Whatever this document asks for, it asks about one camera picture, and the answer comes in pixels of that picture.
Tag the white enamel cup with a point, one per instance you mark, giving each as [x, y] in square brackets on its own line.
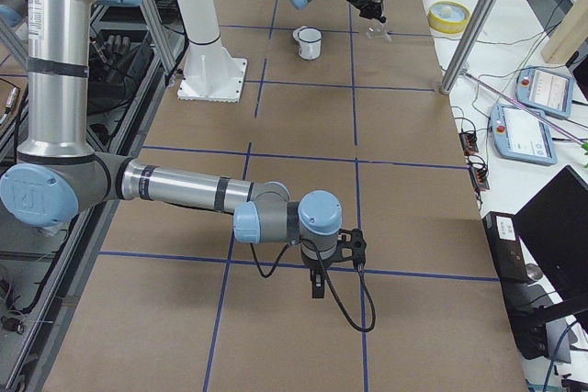
[310, 42]

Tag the yellow tape roll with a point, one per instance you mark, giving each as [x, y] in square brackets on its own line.
[448, 17]

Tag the far orange black adapter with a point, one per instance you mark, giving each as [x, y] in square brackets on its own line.
[468, 140]

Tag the orange black adapter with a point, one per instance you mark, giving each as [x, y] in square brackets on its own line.
[468, 140]
[478, 180]

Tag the near teach pendant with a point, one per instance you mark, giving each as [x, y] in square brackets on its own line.
[520, 137]

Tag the teach pendant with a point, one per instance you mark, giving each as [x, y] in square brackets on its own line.
[520, 137]
[545, 90]

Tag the near orange black adapter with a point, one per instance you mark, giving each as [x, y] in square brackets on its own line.
[478, 180]

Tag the far teach pendant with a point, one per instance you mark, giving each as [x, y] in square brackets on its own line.
[545, 90]

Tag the wooden board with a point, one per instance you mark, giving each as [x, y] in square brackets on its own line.
[569, 35]

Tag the black box device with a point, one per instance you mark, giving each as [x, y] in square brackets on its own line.
[536, 321]

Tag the black laptop computer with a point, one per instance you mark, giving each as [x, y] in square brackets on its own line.
[553, 227]

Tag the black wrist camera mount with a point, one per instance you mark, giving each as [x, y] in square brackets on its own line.
[350, 247]

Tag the aluminium frame post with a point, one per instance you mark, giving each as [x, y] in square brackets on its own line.
[478, 18]

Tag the white pedestal column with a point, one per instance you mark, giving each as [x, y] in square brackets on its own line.
[210, 73]

